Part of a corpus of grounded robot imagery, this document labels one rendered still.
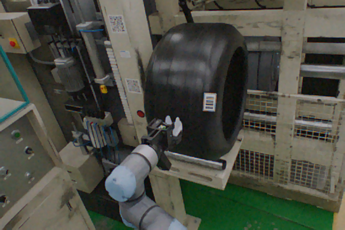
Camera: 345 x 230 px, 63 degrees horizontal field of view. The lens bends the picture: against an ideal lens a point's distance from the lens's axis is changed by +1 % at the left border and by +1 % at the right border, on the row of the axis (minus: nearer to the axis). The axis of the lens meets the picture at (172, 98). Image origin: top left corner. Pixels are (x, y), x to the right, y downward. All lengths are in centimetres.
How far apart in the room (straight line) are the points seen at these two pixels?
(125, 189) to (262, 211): 163
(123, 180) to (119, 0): 69
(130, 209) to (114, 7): 75
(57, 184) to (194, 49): 93
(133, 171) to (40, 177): 82
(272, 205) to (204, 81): 150
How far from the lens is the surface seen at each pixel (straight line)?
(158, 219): 74
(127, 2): 115
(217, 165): 126
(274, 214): 224
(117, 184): 72
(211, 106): 94
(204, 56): 97
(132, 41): 118
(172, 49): 103
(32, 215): 147
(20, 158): 140
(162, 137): 85
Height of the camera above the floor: 182
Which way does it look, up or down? 32 degrees down
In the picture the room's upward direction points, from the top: 10 degrees counter-clockwise
